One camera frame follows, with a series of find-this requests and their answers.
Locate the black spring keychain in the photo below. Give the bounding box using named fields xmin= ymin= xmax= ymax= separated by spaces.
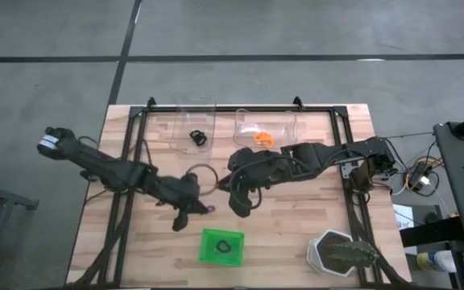
xmin=188 ymin=129 xmax=209 ymax=147

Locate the green cactus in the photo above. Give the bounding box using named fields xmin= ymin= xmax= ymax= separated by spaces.
xmin=325 ymin=238 xmax=380 ymax=270

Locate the clear wavy-rimmed plastic bin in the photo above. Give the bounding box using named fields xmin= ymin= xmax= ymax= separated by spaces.
xmin=232 ymin=107 xmax=299 ymax=150

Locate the dark spring keychain loop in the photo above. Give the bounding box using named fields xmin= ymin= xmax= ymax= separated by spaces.
xmin=214 ymin=239 xmax=233 ymax=255

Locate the white hexagonal plant pot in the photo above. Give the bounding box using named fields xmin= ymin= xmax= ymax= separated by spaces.
xmin=306 ymin=228 xmax=358 ymax=278

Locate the orange spring keychain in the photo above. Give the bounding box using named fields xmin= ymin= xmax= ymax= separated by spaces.
xmin=253 ymin=130 xmax=276 ymax=149

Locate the black shelf bar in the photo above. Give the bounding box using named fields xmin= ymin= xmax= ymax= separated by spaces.
xmin=398 ymin=216 xmax=463 ymax=248

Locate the black metal table frame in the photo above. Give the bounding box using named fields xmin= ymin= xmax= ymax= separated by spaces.
xmin=65 ymin=95 xmax=412 ymax=289

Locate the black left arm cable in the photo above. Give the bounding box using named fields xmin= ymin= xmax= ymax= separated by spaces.
xmin=184 ymin=162 xmax=221 ymax=197

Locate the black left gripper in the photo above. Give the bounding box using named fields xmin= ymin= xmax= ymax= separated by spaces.
xmin=156 ymin=173 xmax=212 ymax=215

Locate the power adapter with cables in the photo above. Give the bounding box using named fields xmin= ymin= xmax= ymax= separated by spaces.
xmin=388 ymin=155 xmax=445 ymax=198

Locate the clear rectangular plastic bin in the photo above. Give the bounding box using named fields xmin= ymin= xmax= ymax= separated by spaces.
xmin=169 ymin=103 xmax=218 ymax=156

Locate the white paper sheet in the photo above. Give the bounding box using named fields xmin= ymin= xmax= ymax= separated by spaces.
xmin=391 ymin=202 xmax=416 ymax=231

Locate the green plastic bin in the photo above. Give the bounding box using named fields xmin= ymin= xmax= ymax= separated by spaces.
xmin=197 ymin=227 xmax=247 ymax=268

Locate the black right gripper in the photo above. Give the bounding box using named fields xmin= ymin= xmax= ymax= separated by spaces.
xmin=215 ymin=147 xmax=294 ymax=194

